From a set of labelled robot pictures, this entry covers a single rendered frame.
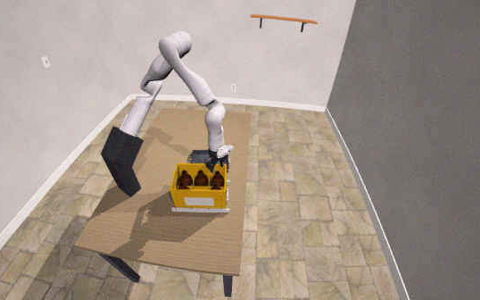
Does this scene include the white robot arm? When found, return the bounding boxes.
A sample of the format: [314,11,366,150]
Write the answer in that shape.
[120,31,233,158]

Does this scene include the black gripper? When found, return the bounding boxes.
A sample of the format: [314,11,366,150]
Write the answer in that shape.
[204,149,228,173]

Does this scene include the brown bottle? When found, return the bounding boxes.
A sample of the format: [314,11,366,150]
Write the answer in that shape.
[211,171,225,187]
[178,182,190,189]
[211,183,222,190]
[195,170,209,186]
[179,170,193,186]

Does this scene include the yellow bottle crate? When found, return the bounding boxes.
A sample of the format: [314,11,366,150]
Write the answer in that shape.
[171,163,227,208]

